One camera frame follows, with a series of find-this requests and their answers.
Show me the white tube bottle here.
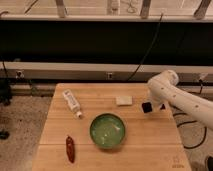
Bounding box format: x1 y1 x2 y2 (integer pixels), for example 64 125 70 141
63 90 82 118

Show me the green bowl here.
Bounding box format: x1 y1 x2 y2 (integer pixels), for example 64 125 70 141
89 113 126 149

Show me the red chili pepper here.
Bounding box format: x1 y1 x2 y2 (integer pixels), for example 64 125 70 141
66 136 75 163

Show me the black hanging cable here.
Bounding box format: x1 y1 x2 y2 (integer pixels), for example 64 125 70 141
126 13 165 82

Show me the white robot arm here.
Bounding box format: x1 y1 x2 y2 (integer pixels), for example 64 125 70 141
147 70 213 130

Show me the wall power outlet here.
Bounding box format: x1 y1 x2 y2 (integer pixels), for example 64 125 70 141
107 72 114 80

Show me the white sponge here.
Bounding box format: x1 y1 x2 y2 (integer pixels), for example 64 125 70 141
116 96 133 106

